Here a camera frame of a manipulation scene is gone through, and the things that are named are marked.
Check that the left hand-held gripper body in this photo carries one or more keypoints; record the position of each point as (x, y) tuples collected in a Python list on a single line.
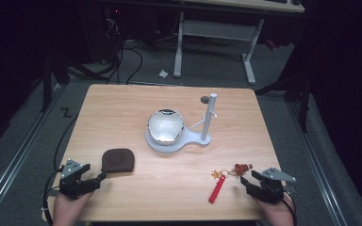
[(70, 185)]

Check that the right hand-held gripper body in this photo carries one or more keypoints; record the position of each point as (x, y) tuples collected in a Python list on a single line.
[(271, 188)]

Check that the brown pouch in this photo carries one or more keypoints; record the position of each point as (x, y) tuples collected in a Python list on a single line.
[(118, 160)]

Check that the person's left hand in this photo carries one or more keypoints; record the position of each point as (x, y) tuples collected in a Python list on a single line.
[(69, 210)]

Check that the person's right hand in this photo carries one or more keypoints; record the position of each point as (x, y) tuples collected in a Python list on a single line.
[(278, 215)]

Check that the white stand with pegs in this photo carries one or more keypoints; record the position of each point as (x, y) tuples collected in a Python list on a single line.
[(208, 119)]

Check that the shiny silver bowl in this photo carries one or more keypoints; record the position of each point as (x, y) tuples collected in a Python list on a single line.
[(165, 127)]

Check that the black metal stand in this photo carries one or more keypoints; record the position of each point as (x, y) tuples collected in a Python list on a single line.
[(304, 103), (46, 84)]

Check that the dark round table grommet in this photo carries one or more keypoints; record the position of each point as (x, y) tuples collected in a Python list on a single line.
[(204, 100)]

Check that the crumpled white paper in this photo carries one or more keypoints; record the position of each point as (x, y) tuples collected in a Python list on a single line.
[(163, 74)]

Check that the small red object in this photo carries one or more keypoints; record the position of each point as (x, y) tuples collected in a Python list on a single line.
[(271, 44)]

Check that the metal floor rail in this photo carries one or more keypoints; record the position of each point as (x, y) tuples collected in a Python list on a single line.
[(15, 160), (317, 163)]

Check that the white frame desk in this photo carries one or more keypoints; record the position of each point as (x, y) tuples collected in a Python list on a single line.
[(217, 30)]

